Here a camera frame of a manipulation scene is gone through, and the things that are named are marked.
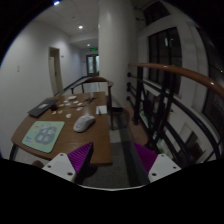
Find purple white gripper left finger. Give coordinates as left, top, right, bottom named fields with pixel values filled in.
left=43, top=142, right=94, bottom=182

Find white paper card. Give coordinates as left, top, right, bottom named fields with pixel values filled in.
left=96, top=106, right=107, bottom=115

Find white computer mouse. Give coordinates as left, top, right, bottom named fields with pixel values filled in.
left=73, top=115, right=96, bottom=133

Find brown wooden table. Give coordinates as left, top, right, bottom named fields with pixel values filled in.
left=9, top=92, right=112, bottom=166

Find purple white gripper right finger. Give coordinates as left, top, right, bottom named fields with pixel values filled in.
left=134, top=143, right=180, bottom=182

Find wooden handrail with black railing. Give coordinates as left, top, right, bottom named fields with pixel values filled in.
left=127, top=62, right=224, bottom=167

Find green illustrated mouse pad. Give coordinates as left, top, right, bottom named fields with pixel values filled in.
left=22, top=121, right=65, bottom=153

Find wooden chair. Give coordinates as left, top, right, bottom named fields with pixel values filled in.
left=70, top=76, right=114, bottom=130

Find dark closed laptop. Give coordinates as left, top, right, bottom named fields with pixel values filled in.
left=28, top=100, right=57, bottom=118

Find side door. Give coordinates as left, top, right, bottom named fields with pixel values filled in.
left=49, top=47, right=63, bottom=96

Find black eyeglasses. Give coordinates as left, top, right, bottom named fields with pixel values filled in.
left=84, top=97, right=96, bottom=103

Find door at corridor end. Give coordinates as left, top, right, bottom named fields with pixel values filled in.
left=86, top=54, right=99, bottom=76

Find small black cup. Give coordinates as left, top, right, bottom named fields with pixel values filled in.
left=50, top=104, right=57, bottom=111

